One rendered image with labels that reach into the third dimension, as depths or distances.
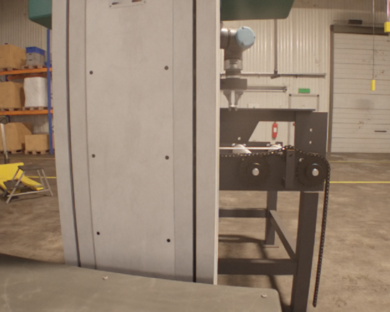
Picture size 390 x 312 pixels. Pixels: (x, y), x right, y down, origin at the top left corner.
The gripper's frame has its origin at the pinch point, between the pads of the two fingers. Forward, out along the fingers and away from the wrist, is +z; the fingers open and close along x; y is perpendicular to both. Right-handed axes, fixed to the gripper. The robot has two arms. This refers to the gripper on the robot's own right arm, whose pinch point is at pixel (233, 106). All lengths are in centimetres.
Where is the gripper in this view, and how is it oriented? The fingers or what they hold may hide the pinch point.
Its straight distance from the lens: 132.9
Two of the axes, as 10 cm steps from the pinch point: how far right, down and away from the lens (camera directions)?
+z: 0.0, 9.9, 1.2
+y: -0.8, 1.2, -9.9
